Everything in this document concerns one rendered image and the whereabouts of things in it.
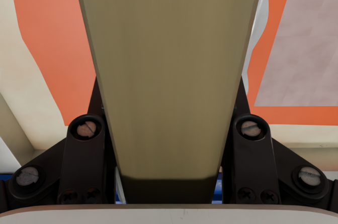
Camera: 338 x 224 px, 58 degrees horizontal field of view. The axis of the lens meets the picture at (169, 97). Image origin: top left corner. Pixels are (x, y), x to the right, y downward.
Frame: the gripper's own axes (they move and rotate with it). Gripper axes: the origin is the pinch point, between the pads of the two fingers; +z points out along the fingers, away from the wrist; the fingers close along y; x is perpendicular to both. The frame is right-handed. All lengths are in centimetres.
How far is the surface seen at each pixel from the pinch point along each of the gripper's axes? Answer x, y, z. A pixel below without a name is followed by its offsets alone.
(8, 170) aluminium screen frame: -24.0, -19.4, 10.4
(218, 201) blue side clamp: -29.0, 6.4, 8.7
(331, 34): -6.8, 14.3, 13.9
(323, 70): -11.0, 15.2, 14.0
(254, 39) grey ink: -7.2, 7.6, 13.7
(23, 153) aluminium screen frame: -22.7, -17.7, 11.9
